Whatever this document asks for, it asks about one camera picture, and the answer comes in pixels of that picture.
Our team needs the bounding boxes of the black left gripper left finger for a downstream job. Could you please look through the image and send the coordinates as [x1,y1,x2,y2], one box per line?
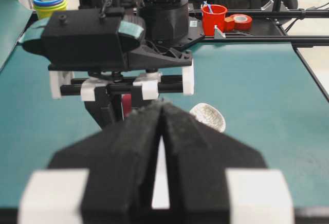
[17,102,161,223]

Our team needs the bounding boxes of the small speckled spoon rest dish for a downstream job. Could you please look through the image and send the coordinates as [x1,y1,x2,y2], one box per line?
[189,103,226,133]

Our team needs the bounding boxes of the white ceramic bowl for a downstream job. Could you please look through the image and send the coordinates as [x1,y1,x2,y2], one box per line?
[152,137,170,210]

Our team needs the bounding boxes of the stacked green blue cups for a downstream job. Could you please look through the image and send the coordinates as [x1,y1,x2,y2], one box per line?
[33,0,67,20]

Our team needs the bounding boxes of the red tape roll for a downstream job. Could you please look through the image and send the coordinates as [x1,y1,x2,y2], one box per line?
[230,14,252,31]

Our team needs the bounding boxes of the black aluminium frame rail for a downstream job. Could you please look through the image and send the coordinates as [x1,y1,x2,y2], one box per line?
[202,9,328,99]

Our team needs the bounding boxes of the red plastic cup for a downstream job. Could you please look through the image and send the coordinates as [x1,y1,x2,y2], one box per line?
[202,5,227,36]

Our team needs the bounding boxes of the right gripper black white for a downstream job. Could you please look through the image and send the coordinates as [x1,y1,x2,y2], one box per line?
[48,65,194,128]

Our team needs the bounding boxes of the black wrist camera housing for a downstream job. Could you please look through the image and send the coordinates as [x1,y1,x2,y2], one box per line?
[21,8,193,72]

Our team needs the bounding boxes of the orange hexagonal block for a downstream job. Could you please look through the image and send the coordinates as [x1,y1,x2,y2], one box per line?
[224,16,235,32]

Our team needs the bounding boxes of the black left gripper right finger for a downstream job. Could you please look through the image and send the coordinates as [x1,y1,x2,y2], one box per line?
[161,103,295,223]

